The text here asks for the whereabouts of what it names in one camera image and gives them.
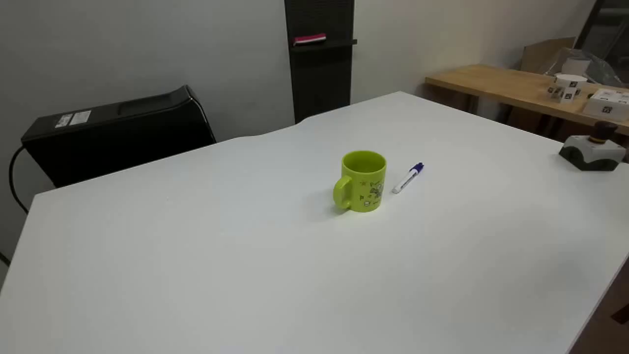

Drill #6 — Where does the black computer tower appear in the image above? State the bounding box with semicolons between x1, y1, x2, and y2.
20;85;218;189

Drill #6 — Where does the white box with markers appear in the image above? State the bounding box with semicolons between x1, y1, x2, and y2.
584;87;629;124

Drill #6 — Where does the brown cardboard box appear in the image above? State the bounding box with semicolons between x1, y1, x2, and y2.
519;36;578;75

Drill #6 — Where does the dark metal frame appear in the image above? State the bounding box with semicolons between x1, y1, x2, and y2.
574;0;629;85

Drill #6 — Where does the green cup with print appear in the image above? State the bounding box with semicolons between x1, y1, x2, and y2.
333;150;390;215

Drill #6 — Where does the black and white device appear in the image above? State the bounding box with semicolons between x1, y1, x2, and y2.
559;122;629;173

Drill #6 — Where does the black power cable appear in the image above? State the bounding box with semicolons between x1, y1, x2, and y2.
8;144;32;215

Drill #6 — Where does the pink flat item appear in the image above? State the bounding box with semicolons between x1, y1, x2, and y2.
291;32;329;48

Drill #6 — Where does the small white marker cube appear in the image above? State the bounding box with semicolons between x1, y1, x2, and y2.
549;73;590;105

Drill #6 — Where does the wooden side table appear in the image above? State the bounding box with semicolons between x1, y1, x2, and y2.
423;63;629;138

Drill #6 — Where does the white pen with blue cap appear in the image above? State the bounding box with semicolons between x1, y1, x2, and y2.
391;162;427;195

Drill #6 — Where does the clear plastic bag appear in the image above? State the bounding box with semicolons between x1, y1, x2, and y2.
547;46;625;89

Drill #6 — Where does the tall black shelf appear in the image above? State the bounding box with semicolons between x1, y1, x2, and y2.
283;0;360;124

